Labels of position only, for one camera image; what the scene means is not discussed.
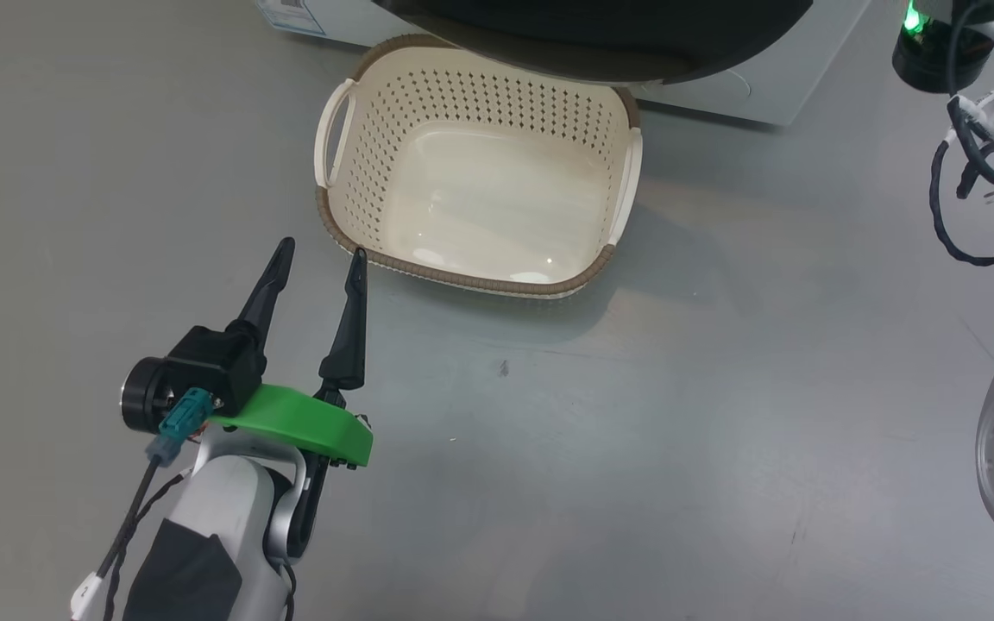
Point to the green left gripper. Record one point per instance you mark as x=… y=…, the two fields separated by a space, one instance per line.
x=307 y=423

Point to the black glass washing machine door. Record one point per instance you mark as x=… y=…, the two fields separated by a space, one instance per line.
x=583 y=34

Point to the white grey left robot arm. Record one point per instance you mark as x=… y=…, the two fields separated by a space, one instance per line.
x=221 y=509

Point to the cream perforated laundry basket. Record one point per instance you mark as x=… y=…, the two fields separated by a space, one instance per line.
x=488 y=198

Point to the white washing machine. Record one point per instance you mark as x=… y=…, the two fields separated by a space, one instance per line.
x=756 y=86

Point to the blue energy label sticker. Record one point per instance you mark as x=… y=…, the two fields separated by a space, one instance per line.
x=290 y=13

